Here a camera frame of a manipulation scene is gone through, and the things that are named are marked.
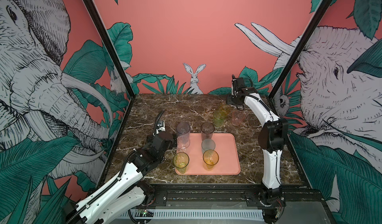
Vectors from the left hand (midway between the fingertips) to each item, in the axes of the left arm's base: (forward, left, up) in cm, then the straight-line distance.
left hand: (165, 132), depth 76 cm
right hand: (+27, -39, -3) cm, 47 cm away
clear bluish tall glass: (+13, -8, -18) cm, 24 cm away
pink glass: (+20, -47, -17) cm, 54 cm away
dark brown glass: (+15, -25, -24) cm, 37 cm away
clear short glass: (+1, -8, -15) cm, 17 cm away
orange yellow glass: (+29, -39, -18) cm, 52 cm away
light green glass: (+23, -34, -19) cm, 45 cm away
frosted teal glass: (+1, -24, -17) cm, 29 cm away
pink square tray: (+1, -36, -20) cm, 41 cm away
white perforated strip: (-34, -13, -20) cm, 42 cm away
